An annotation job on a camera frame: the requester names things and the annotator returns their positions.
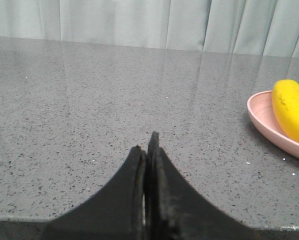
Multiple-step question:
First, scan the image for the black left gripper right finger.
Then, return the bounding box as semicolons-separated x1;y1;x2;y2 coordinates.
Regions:
145;132;262;240

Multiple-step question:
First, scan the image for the pale green curtain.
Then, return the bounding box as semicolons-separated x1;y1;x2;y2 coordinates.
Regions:
0;0;299;58

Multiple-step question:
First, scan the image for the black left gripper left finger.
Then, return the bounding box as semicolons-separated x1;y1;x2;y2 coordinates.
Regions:
44;146;146;240

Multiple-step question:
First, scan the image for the pink plate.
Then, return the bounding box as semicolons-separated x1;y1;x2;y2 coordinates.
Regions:
247;90;299;159

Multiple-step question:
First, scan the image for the yellow banana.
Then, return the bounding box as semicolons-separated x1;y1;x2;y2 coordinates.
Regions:
271;79;299;143

